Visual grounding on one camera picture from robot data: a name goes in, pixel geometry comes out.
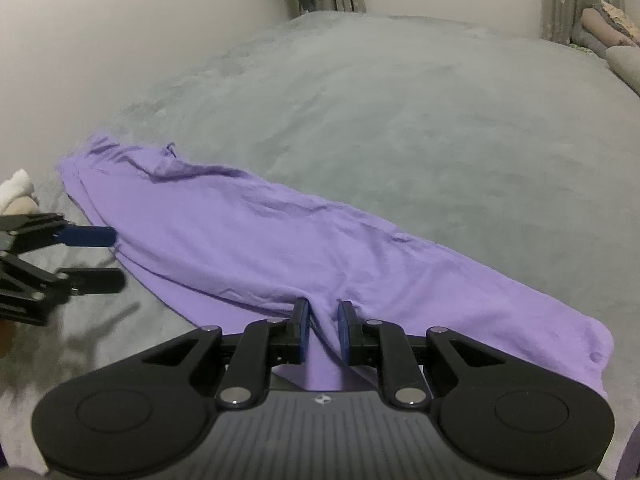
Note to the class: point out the grey plush bed blanket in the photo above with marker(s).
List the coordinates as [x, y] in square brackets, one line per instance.
[400, 110]

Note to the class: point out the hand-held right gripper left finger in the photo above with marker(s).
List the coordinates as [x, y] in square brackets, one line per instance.
[302, 332]

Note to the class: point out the white and beige cloth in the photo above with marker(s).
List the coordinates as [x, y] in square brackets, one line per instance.
[17, 192]

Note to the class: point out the pile of folded bedding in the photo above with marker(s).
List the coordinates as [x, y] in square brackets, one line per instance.
[615, 40]

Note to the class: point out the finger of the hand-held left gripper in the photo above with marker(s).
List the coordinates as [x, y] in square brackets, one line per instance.
[90, 236]
[97, 280]

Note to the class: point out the purple garment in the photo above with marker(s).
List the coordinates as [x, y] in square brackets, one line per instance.
[250, 240]

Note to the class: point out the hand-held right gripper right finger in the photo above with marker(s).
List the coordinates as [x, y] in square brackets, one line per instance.
[344, 332]

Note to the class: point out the grey curtain beside bedding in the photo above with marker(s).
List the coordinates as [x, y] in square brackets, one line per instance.
[575, 0]

